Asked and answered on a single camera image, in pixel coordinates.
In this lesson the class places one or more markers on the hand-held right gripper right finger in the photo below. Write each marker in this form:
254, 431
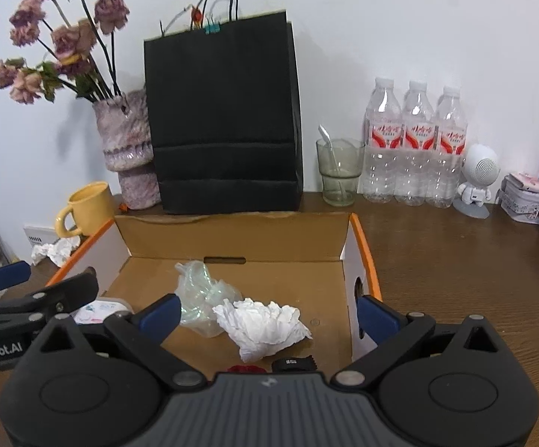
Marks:
376, 317

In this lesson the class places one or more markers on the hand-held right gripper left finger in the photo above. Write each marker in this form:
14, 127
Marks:
160, 317

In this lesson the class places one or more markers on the orange cardboard box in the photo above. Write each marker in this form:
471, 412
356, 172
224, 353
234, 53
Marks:
260, 237

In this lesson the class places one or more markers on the small white device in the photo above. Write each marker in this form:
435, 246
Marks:
99, 309

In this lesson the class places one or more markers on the clear plastic bag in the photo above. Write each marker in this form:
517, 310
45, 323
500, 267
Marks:
199, 288

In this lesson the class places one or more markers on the yellow mug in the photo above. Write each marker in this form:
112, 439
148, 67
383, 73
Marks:
92, 205

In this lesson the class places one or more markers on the small black object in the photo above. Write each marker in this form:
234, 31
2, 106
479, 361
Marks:
292, 364

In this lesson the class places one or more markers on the large crumpled white tissue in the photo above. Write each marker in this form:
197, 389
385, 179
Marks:
260, 326

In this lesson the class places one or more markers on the small red object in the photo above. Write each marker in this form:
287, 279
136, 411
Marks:
246, 369

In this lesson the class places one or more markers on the clear glass cup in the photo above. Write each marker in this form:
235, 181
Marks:
341, 181

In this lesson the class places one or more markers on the mottled purple ceramic vase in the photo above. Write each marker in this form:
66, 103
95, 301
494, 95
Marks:
125, 139

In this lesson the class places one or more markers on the red label water bottle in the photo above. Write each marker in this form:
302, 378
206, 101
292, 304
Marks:
451, 153
381, 149
417, 149

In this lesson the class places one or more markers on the printed tin box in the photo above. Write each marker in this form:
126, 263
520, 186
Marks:
523, 206

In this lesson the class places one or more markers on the white robot figurine speaker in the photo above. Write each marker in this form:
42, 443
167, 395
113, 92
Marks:
481, 165

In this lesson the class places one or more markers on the pink case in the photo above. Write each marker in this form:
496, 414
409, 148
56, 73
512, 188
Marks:
530, 181

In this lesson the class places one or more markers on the black paper bag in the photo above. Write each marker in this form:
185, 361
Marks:
223, 102

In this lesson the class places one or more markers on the dried pink rose bouquet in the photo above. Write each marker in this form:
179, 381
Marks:
67, 39

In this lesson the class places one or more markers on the teal binder clip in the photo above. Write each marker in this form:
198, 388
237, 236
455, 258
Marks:
212, 28

